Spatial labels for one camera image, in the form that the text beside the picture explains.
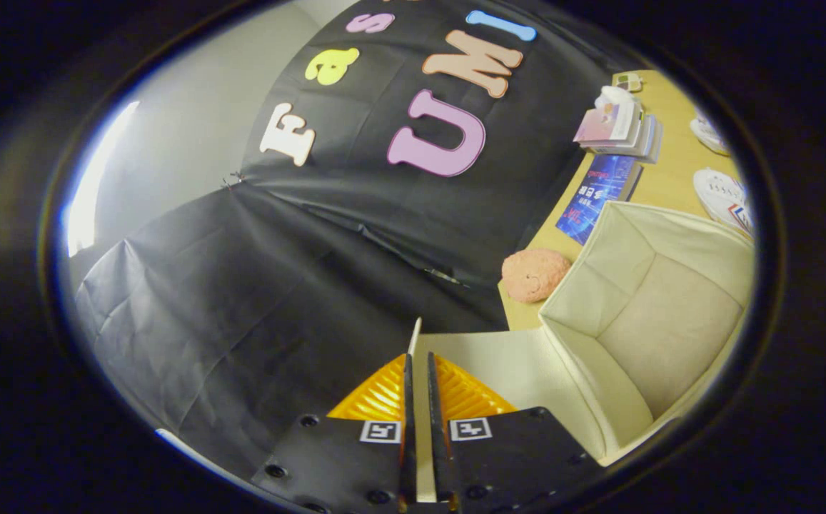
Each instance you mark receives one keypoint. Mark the small divided grain dish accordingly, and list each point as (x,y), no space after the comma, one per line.
(627,81)

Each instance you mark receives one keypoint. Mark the black backdrop cloth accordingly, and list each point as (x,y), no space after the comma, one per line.
(313,285)

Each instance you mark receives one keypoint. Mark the pink fuzzy ball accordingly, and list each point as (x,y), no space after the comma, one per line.
(534,275)

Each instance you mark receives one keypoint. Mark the white canvas shoe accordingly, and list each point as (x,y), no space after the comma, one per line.
(709,134)
(723,198)

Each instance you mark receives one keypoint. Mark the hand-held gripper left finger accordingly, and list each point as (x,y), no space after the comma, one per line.
(341,457)

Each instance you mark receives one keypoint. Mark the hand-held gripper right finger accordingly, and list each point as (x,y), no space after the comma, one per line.
(512,457)

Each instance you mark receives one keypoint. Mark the pale blue cover book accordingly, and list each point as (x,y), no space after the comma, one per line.
(655,143)

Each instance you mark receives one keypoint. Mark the white cover book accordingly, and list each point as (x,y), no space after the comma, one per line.
(643,135)

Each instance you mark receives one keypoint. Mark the beige fabric storage box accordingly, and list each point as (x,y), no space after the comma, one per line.
(662,321)

